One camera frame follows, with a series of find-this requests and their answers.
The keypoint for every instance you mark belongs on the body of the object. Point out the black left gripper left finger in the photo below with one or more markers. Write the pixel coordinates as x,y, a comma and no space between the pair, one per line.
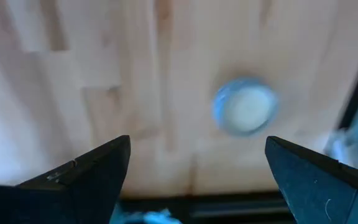
73,193

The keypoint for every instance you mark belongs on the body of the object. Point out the pale mottled ceramic candle bowl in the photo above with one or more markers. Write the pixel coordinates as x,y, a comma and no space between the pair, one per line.
244,107

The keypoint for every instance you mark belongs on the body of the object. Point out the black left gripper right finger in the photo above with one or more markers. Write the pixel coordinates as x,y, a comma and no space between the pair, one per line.
322,193

